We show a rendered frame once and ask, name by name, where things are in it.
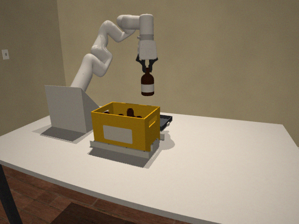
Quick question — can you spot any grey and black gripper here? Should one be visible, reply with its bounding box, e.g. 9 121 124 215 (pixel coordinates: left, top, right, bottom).
136 40 158 73

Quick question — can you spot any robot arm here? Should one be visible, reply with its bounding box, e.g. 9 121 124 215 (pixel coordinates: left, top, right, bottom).
70 14 154 92

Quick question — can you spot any yellow crate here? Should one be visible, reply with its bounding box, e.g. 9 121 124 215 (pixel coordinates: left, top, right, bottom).
91 102 160 152

